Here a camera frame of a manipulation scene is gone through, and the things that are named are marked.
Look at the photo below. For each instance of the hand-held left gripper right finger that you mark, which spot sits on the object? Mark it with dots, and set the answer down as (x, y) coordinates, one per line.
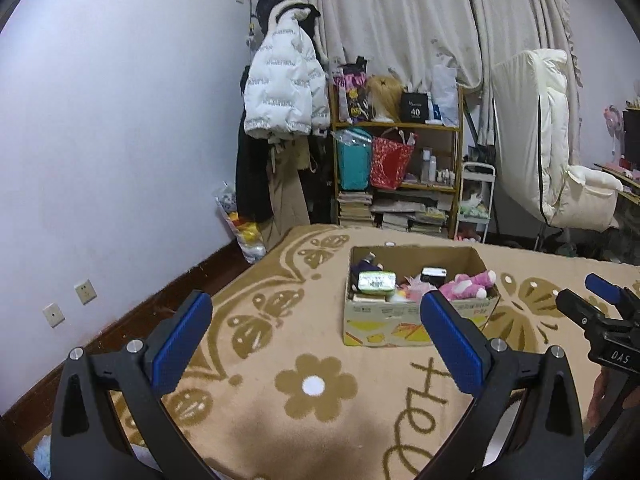
(452, 345)

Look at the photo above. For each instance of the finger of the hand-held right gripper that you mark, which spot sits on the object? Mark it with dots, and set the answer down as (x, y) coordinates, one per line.
(602, 285)
(575, 305)

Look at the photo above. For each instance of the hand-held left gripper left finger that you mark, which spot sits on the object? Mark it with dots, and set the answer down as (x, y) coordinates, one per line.
(182, 342)

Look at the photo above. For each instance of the pink plush bear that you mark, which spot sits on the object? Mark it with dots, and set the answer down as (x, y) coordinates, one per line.
(465, 286)

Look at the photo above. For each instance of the pink plastic bag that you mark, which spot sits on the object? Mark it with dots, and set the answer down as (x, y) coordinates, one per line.
(415, 285)

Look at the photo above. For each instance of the black carton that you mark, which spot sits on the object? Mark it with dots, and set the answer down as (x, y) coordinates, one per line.
(434, 276)

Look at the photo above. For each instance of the cardboard box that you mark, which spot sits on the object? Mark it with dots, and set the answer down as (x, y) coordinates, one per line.
(380, 330)

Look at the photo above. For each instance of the green tissue pack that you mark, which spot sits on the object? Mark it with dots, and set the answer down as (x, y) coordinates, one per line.
(376, 282)

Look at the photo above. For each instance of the dark small toy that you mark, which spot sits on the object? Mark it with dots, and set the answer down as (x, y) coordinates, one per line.
(367, 265)

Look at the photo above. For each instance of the person's right hand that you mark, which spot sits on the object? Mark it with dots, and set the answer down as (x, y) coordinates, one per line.
(598, 395)

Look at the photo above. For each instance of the beige printed blanket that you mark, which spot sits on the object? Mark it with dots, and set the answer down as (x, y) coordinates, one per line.
(280, 320)

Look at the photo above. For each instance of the cluttered desk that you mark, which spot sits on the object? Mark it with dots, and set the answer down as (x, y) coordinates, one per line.
(627, 180)

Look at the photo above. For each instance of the clear bag of toys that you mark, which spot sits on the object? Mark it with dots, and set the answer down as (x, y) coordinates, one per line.
(247, 240)

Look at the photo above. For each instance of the pile of papers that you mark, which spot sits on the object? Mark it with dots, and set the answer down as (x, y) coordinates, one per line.
(410, 210)

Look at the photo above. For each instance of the plush toy in cart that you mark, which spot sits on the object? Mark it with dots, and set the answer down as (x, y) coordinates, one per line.
(472, 195)

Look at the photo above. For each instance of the dark monitor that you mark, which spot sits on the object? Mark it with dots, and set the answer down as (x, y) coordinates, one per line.
(632, 135)

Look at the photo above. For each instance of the white armchair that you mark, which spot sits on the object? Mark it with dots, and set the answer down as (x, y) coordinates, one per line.
(555, 135)

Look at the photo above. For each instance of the pink small fan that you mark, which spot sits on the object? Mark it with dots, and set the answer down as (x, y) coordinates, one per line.
(612, 117)

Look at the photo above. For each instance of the stack of books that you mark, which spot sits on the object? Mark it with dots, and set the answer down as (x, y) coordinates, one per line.
(355, 207)

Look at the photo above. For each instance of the white cart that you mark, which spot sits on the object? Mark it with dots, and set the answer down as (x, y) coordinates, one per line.
(477, 166)

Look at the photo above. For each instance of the beige garment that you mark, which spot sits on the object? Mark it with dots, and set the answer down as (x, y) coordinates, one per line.
(285, 195)

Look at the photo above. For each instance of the light blue cloth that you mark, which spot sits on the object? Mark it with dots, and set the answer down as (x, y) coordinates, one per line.
(42, 457)

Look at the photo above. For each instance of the tall clear bottle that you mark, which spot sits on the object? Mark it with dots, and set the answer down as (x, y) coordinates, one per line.
(426, 165)

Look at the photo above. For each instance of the red patterned bag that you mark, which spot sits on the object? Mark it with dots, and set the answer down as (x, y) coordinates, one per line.
(390, 165)

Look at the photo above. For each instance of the teal bag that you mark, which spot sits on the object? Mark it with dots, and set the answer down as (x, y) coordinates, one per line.
(352, 165)

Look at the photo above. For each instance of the wooden shelf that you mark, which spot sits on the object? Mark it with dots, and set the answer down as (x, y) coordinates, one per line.
(400, 127)

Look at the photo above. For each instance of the black box with white print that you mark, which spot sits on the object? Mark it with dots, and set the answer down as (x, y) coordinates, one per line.
(414, 107)

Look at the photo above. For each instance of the white plastic bags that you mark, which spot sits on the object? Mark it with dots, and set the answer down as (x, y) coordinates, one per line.
(442, 90)

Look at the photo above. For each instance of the blonde wig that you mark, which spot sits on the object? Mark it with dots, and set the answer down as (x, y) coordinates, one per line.
(385, 92)

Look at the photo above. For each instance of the black and pink printed bag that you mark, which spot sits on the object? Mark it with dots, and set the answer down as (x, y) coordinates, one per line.
(352, 90)

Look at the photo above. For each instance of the white puffer jacket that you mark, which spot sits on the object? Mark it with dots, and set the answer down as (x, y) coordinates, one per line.
(280, 85)

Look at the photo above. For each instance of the white curtain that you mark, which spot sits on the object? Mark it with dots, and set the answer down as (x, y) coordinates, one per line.
(400, 10)

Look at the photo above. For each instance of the wall outlet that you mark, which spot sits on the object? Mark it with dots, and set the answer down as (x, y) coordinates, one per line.
(52, 314)
(85, 291)

